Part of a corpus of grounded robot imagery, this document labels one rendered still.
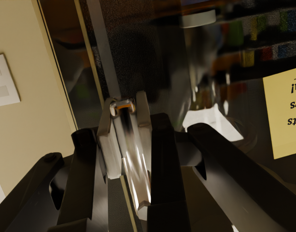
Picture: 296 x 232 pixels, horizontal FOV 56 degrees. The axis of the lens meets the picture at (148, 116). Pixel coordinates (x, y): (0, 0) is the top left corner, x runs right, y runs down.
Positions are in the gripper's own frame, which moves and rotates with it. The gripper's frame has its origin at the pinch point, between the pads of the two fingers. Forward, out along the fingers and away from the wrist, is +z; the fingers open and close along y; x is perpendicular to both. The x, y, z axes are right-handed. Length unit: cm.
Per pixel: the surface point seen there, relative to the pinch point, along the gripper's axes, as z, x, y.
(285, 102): 3.5, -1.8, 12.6
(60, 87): 4.6, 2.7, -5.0
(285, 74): 3.4, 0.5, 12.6
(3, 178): 48, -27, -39
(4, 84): 47, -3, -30
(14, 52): 48, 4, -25
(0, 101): 47, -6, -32
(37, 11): 4.7, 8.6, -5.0
